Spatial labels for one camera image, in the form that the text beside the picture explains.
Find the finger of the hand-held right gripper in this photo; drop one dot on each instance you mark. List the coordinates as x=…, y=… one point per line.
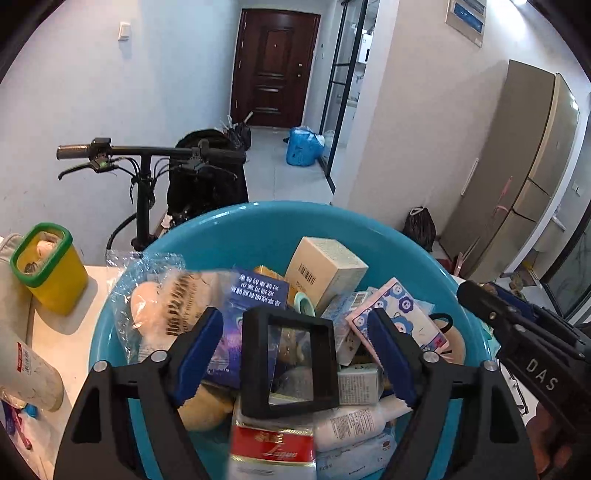
x=521, y=304
x=485, y=304

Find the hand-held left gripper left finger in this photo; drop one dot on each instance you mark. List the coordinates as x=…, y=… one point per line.
x=201, y=350

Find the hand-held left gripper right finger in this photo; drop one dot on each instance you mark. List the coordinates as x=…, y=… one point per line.
x=392, y=355

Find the blue flower tissue pack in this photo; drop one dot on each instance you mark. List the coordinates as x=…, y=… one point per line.
x=406, y=314

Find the black square frame case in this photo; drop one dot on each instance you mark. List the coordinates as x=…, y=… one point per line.
x=251, y=364

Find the blue plastic basin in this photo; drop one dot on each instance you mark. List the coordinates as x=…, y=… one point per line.
x=258, y=226

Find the white round desktop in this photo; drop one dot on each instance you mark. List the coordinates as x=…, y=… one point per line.
x=69, y=337

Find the person's right hand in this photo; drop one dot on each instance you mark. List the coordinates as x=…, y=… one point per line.
x=549, y=443

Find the small green white box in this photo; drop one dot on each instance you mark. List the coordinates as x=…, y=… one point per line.
x=360, y=383

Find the bread in printed wrapper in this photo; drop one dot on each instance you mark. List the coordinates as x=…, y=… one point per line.
x=184, y=300

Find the pale bread packet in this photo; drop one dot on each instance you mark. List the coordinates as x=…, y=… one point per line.
x=207, y=410

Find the bun in clear plastic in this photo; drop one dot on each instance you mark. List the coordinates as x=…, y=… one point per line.
x=147, y=304

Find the white plastic bottle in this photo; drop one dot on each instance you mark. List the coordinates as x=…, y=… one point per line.
x=351, y=422

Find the dark blue box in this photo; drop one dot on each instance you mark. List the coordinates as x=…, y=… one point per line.
x=258, y=295

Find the black trash bag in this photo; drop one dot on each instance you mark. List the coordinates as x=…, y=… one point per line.
x=420, y=228

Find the beige cardboard box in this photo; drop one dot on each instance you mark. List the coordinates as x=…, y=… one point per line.
x=332, y=267

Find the teal tape roll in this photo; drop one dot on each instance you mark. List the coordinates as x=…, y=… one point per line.
x=300, y=302

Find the light blue packet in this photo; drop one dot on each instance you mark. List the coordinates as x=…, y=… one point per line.
x=351, y=464

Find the red and white pack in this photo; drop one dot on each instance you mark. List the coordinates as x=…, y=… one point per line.
x=272, y=450

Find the beige refrigerator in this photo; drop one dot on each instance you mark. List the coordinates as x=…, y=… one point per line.
x=521, y=161

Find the yellow container with green rim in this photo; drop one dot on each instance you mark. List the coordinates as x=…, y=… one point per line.
x=60, y=286

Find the white paper tube canister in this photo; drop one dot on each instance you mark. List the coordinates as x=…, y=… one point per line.
x=23, y=346

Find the blue plastic bag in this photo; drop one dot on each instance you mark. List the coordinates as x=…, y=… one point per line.
x=302, y=147

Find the black framed glass door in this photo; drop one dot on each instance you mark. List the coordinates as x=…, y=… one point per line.
x=351, y=92

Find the brown entrance door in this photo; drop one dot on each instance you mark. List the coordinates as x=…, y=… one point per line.
x=272, y=69

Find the wall electrical panel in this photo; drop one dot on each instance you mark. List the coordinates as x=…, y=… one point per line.
x=466, y=18

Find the white wall switch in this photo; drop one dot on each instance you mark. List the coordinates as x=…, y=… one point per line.
x=123, y=30

